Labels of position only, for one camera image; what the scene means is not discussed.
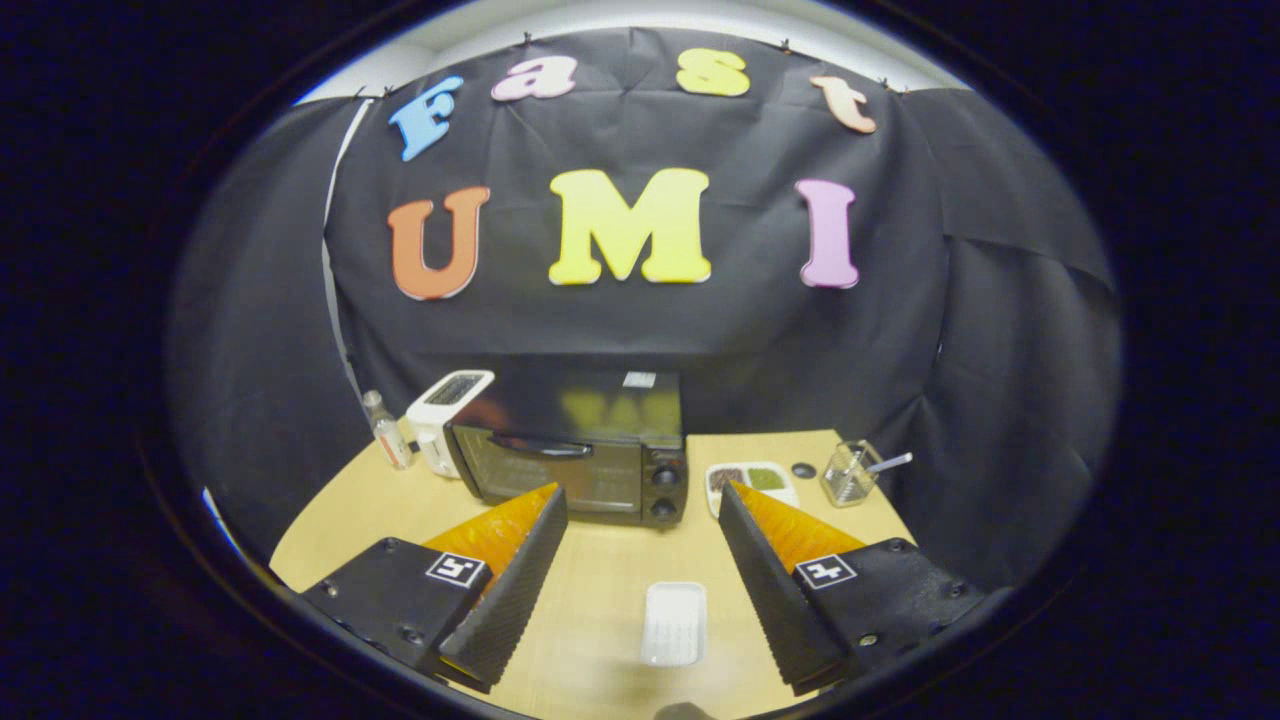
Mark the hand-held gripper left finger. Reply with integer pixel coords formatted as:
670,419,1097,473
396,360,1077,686
300,483,571,696

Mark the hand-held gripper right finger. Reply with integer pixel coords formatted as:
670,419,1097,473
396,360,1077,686
718,481,1003,697

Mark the black toaster oven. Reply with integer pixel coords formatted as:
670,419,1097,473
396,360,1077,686
443,365,690,528

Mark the white toaster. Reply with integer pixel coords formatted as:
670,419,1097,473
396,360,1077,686
405,369,497,480

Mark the white rectangular tray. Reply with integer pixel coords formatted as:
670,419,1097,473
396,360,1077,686
640,581,709,668

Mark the white divided dish of grains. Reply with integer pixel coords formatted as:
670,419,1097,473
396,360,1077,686
705,461,801,520

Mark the clear utensil holder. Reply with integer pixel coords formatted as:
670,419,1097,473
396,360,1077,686
821,440,884,509

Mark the clear plastic bottle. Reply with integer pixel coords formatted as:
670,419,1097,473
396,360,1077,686
362,390,415,472

